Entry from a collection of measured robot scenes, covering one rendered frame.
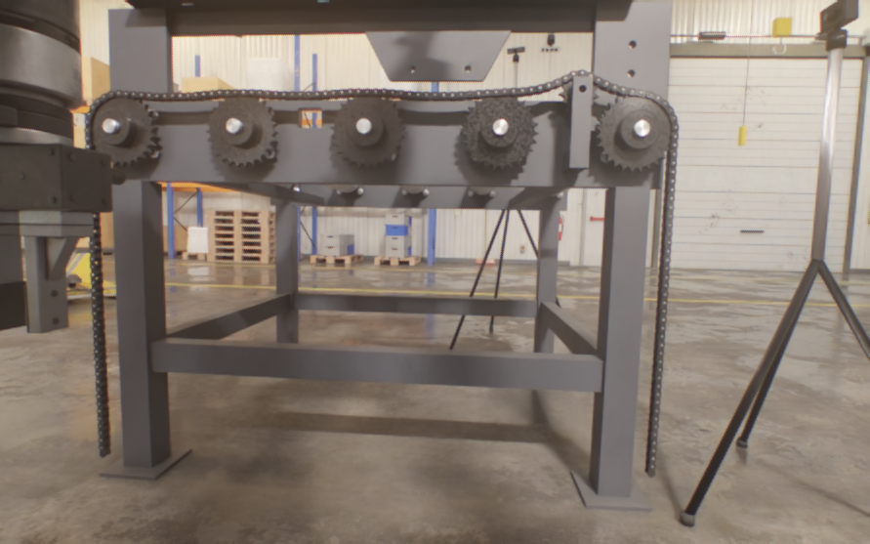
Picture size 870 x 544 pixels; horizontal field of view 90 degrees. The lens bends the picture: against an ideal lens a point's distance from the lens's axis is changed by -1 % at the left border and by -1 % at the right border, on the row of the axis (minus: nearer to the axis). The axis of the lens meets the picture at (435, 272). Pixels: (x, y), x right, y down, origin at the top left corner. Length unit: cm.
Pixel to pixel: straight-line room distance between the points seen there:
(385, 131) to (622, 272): 63
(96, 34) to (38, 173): 1367
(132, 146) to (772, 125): 1184
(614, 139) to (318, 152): 68
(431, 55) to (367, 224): 927
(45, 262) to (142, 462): 101
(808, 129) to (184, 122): 1220
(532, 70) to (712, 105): 392
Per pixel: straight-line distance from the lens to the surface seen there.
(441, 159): 106
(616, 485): 124
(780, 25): 834
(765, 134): 1209
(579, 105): 104
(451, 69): 113
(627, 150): 108
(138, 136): 128
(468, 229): 1007
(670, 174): 110
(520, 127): 103
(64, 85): 49
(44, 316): 49
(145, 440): 141
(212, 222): 960
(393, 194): 202
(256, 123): 113
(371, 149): 104
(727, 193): 1156
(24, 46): 48
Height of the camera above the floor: 63
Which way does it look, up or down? 5 degrees down
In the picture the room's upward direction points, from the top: 1 degrees clockwise
